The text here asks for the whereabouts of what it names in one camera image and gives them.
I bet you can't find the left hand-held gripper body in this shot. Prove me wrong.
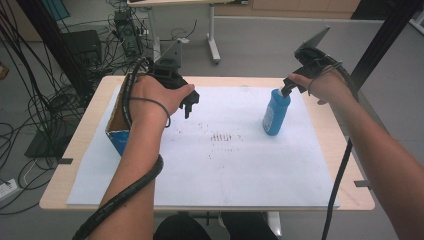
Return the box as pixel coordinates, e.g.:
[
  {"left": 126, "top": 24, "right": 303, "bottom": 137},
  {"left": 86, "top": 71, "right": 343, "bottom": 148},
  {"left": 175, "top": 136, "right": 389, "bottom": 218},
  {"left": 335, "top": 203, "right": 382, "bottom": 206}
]
[{"left": 146, "top": 39, "right": 188, "bottom": 90}]

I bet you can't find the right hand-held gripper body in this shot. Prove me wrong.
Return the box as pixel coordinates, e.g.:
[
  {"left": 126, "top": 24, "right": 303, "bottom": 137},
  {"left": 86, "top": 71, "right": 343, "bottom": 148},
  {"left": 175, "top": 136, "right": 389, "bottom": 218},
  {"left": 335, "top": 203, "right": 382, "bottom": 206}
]
[{"left": 293, "top": 25, "right": 344, "bottom": 80}]

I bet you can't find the blue bottle with white cap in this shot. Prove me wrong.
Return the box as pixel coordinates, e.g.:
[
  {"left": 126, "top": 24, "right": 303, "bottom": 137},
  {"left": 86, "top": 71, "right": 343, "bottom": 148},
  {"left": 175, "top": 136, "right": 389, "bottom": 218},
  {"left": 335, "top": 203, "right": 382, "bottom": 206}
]
[{"left": 262, "top": 87, "right": 292, "bottom": 137}]

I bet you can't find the blue cardboard box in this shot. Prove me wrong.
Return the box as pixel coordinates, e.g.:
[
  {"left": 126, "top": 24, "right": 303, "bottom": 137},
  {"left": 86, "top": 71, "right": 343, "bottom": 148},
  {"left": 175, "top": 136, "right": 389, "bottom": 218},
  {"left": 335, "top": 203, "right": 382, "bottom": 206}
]
[{"left": 105, "top": 73, "right": 149, "bottom": 158}]

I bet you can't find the person's right hand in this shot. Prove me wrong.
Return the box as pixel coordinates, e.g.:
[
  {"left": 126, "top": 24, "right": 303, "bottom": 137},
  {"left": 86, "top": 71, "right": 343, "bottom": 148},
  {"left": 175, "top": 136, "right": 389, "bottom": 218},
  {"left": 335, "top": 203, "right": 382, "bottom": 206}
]
[{"left": 288, "top": 69, "right": 357, "bottom": 106}]

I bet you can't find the person's left hand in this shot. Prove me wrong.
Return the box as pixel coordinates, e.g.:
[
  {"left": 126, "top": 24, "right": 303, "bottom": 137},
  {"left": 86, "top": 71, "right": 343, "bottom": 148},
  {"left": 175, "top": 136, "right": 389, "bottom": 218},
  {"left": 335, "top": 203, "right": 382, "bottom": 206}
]
[{"left": 128, "top": 75, "right": 196, "bottom": 129}]

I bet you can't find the white desk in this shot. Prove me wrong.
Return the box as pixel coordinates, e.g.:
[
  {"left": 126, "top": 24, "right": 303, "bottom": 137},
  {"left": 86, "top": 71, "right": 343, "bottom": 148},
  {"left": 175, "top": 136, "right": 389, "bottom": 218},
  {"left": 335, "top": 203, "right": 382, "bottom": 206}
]
[{"left": 126, "top": 0, "right": 250, "bottom": 65}]

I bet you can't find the black metal stand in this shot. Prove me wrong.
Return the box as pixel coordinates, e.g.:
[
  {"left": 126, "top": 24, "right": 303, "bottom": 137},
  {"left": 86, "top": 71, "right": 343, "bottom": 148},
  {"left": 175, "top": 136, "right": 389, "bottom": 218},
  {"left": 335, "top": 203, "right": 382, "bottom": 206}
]
[{"left": 349, "top": 0, "right": 424, "bottom": 94}]

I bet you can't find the white paper sheet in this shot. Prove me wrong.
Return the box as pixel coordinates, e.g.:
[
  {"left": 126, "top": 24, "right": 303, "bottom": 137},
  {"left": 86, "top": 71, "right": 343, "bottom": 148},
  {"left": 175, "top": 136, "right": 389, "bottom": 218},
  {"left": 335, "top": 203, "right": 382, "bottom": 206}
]
[{"left": 66, "top": 84, "right": 341, "bottom": 208}]

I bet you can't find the person's left leg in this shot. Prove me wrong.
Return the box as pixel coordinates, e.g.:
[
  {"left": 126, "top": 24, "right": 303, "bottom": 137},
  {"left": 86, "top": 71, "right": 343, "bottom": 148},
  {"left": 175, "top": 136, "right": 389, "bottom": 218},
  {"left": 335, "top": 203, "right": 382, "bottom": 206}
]
[{"left": 153, "top": 214, "right": 213, "bottom": 240}]

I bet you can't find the person's leg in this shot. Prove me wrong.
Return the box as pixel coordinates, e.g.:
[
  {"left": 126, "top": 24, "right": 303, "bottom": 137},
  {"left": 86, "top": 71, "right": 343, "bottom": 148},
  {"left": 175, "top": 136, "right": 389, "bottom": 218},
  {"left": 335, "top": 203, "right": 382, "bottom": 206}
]
[
  {"left": 153, "top": 214, "right": 213, "bottom": 240},
  {"left": 220, "top": 211, "right": 280, "bottom": 240}
]

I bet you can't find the person's right leg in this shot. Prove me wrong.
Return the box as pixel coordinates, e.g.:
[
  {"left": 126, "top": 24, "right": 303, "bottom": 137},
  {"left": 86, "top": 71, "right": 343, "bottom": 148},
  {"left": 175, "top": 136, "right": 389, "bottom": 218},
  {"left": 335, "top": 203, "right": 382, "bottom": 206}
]
[{"left": 220, "top": 211, "right": 280, "bottom": 240}]

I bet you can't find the white table base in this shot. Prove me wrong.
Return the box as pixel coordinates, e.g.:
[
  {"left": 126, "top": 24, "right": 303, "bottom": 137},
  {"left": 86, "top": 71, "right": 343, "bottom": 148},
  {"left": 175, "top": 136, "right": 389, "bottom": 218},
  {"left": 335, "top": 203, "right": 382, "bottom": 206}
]
[{"left": 265, "top": 211, "right": 283, "bottom": 238}]

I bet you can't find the white power strip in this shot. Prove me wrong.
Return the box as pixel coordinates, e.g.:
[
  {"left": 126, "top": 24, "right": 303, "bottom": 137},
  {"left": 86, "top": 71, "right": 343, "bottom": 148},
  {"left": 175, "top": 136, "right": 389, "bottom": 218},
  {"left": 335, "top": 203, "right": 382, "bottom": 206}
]
[{"left": 0, "top": 178, "right": 20, "bottom": 202}]

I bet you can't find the thin black wrist cord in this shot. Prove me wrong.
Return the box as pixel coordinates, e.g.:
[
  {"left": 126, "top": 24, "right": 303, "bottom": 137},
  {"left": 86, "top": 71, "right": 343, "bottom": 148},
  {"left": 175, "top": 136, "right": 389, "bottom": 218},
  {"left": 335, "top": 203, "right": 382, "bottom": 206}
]
[
  {"left": 129, "top": 96, "right": 172, "bottom": 129},
  {"left": 306, "top": 61, "right": 344, "bottom": 98}
]

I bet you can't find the black metal post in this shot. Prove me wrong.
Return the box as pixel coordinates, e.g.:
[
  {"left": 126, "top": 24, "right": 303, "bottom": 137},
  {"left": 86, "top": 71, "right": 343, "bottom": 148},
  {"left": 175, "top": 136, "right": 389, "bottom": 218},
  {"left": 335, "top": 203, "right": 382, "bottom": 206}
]
[{"left": 16, "top": 0, "right": 93, "bottom": 99}]

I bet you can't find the tangle of black cables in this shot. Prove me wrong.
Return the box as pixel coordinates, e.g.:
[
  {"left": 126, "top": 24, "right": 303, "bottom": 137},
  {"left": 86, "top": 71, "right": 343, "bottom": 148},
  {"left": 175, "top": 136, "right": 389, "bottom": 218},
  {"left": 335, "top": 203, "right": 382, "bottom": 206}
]
[{"left": 0, "top": 0, "right": 198, "bottom": 216}]

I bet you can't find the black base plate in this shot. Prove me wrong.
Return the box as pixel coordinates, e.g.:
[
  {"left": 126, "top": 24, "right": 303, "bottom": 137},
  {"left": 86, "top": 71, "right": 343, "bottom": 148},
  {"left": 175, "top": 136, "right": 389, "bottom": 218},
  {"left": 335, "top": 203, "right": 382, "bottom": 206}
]
[{"left": 24, "top": 128, "right": 72, "bottom": 160}]

